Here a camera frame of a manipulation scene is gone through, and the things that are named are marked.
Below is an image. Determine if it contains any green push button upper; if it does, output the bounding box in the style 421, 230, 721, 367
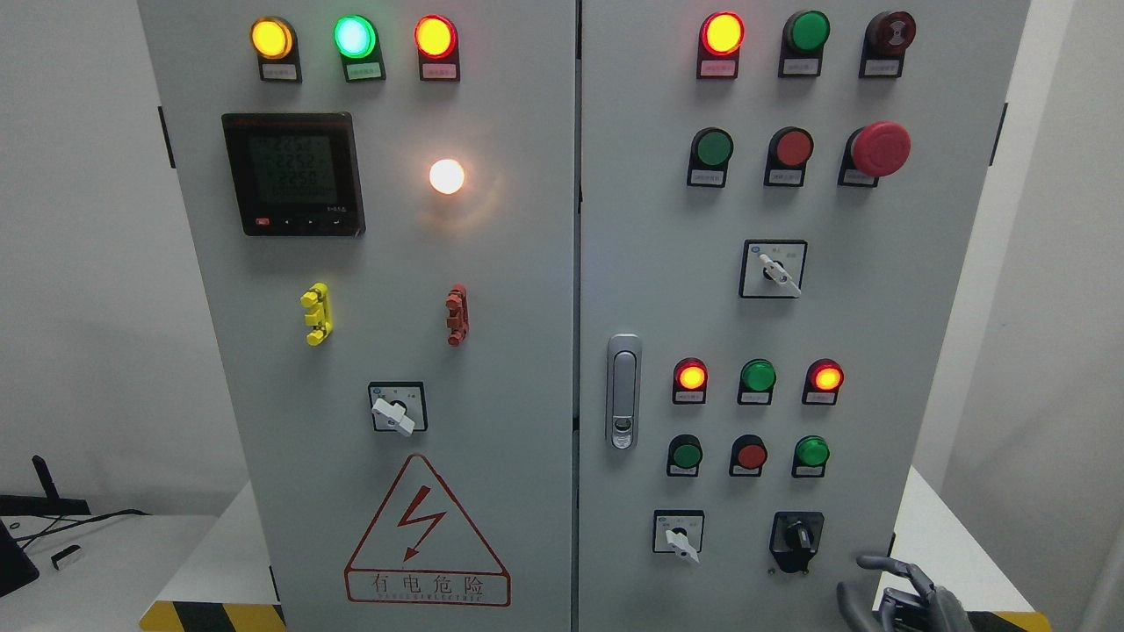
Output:
687, 126, 733, 188

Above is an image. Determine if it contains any red indicator middle right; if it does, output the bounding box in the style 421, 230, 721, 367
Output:
803, 356, 846, 406

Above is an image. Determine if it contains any black digital power meter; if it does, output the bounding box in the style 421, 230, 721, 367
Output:
221, 111, 365, 237

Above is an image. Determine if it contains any small white black adapter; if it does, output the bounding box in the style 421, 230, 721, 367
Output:
51, 543, 83, 571

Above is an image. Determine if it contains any yellow indicator light top left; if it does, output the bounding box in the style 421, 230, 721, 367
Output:
250, 16, 302, 83

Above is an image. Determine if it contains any black cable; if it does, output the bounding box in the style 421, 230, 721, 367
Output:
8, 508, 152, 551

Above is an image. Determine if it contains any red push button upper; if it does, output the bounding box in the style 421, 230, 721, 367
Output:
763, 126, 814, 187

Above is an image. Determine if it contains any silver door latch handle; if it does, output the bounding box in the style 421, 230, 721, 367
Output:
606, 334, 642, 449

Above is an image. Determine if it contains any red lit indicator light left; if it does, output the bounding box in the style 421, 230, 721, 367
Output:
414, 13, 460, 83

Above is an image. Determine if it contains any green lit indicator light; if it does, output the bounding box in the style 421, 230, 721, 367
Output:
333, 13, 386, 83

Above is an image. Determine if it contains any green push button lower left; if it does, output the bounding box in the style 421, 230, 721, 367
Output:
667, 434, 703, 478

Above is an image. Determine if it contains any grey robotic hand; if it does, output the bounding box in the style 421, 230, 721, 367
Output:
836, 556, 973, 631

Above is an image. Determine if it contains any upper right white selector switch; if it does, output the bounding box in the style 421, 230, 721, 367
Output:
738, 240, 808, 298

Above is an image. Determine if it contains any black monitor corner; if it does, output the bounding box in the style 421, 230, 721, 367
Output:
0, 521, 40, 597

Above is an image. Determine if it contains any green indicator middle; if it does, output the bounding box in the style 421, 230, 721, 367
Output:
736, 356, 776, 406

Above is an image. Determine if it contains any green push button lower right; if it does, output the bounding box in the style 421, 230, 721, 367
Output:
791, 435, 831, 478

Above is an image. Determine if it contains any red emergency stop button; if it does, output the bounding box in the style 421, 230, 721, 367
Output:
839, 120, 910, 188

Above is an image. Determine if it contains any lower white selector switch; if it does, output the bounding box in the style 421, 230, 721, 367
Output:
652, 509, 705, 565

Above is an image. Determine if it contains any white platform with hazard stripes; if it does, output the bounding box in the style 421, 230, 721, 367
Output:
141, 470, 1052, 631

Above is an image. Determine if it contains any left white selector switch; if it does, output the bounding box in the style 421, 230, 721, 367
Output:
368, 381, 429, 436

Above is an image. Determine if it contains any black rotary knob switch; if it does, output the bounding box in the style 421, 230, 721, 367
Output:
769, 511, 825, 574

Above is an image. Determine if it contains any grey electrical cabinet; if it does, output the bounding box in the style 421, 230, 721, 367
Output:
138, 1, 1028, 631

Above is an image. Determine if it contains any red push button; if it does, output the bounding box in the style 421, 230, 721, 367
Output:
728, 434, 769, 478
763, 126, 814, 187

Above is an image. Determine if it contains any black device with antenna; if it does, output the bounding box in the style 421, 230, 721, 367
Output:
1, 455, 91, 516

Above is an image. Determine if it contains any red push button lower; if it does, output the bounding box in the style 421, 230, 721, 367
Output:
728, 434, 769, 478

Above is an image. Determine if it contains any red lit indicator middle left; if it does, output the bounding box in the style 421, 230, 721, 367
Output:
672, 356, 708, 405

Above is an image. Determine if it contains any white glowing lamp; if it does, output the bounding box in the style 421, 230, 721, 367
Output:
429, 157, 466, 195

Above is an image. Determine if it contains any green push button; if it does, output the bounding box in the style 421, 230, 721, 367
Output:
687, 126, 733, 188
667, 434, 703, 478
791, 435, 831, 478

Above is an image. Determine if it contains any red lit indicator right door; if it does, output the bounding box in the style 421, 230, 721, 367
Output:
697, 11, 746, 80

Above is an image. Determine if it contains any green indicator top right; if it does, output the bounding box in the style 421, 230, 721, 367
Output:
778, 11, 831, 76

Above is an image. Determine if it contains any red high voltage warning sticker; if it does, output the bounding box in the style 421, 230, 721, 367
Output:
344, 455, 511, 607

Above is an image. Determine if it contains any white selector switch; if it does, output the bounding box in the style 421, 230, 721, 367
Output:
738, 240, 808, 298
652, 509, 705, 565
368, 381, 429, 436

